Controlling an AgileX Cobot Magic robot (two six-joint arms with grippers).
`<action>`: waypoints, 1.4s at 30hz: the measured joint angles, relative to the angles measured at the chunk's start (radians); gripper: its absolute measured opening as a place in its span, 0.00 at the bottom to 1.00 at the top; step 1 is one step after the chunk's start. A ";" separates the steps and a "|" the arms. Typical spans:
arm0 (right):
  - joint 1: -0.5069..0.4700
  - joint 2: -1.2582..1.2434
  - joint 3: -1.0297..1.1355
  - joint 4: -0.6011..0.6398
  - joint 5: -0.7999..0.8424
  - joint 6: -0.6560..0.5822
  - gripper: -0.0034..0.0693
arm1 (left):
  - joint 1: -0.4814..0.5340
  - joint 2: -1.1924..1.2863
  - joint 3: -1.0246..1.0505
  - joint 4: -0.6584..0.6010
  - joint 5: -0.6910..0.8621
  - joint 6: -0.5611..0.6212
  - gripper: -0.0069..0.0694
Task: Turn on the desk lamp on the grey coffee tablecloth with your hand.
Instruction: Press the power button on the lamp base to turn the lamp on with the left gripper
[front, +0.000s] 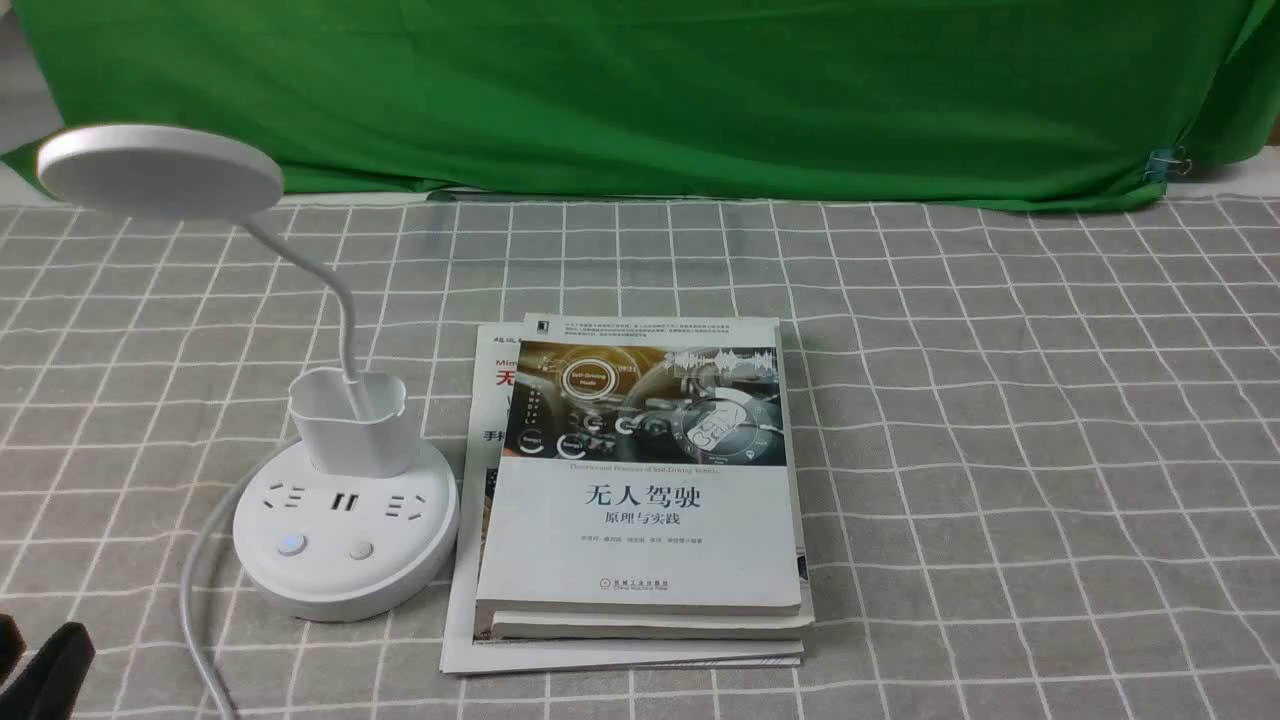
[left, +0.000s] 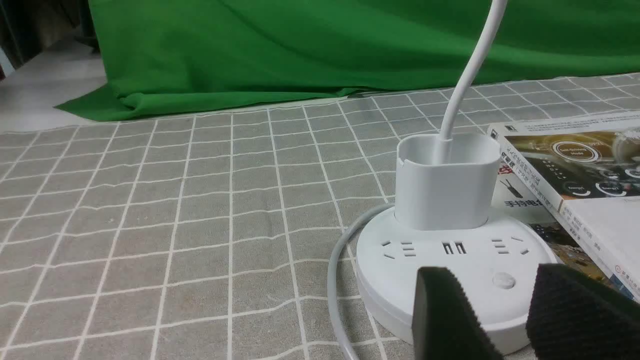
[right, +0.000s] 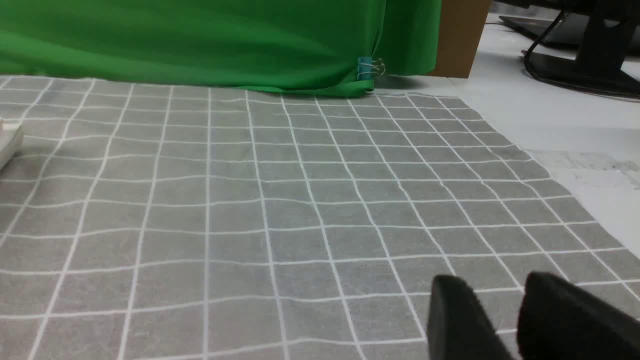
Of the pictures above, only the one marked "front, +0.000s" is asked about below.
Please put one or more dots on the top book with car cover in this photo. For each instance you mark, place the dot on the top book with car cover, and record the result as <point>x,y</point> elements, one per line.
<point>640,500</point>

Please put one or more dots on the grey checked tablecloth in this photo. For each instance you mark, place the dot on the grey checked tablecloth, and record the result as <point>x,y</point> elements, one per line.
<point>1037,455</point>

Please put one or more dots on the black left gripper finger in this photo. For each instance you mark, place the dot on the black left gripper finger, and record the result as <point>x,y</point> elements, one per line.
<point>48,686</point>

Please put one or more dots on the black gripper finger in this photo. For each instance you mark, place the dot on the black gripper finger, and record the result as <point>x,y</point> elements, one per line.
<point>12,645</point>

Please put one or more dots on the green backdrop cloth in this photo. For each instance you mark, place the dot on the green backdrop cloth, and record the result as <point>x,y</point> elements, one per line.
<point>1010,105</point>

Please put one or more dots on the blue binder clip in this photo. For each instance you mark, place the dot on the blue binder clip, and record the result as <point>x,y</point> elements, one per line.
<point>1163,165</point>

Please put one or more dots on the white desk lamp with sockets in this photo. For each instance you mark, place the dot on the white desk lamp with sockets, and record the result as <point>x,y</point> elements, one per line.
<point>360,513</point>

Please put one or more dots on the bottom thin magazine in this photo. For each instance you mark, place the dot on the bottom thin magazine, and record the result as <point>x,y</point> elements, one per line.
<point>463,650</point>

